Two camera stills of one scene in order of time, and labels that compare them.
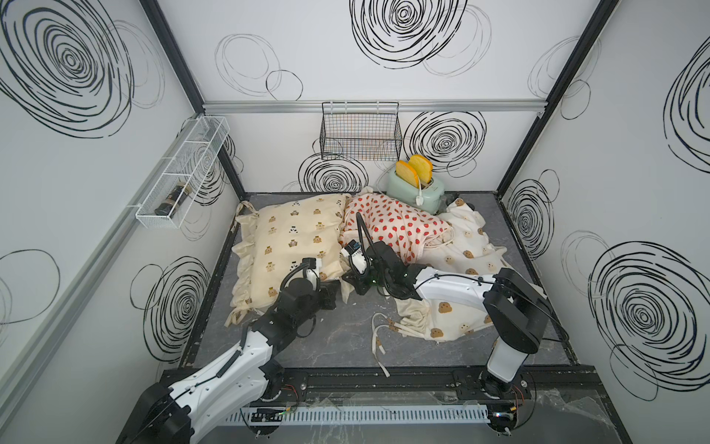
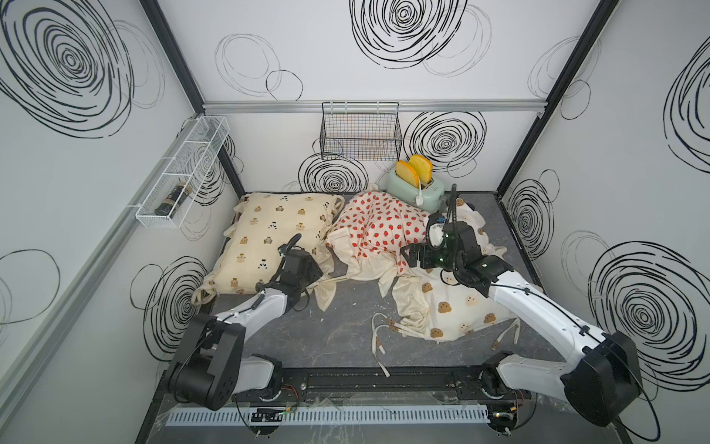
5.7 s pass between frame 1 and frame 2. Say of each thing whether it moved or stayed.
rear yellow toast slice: stayed
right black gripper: moved
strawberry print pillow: moved
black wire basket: stayed
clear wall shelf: stayed
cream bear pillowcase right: stayed
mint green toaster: stayed
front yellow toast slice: stayed
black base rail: stayed
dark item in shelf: stayed
